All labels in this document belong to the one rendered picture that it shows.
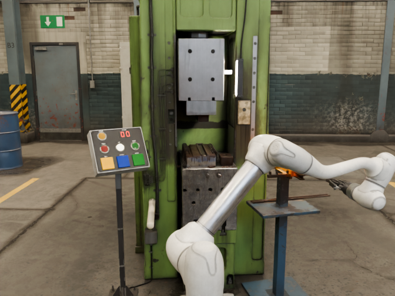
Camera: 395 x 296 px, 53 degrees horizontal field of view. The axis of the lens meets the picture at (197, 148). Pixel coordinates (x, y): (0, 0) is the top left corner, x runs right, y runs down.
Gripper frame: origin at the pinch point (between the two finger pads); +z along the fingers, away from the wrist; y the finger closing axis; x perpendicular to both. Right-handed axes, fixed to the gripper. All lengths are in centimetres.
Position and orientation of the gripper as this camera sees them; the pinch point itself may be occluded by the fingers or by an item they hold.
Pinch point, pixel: (330, 180)
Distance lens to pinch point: 242.0
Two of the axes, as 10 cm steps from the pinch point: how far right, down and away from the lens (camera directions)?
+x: 0.0, -9.8, -2.0
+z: -2.6, -1.9, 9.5
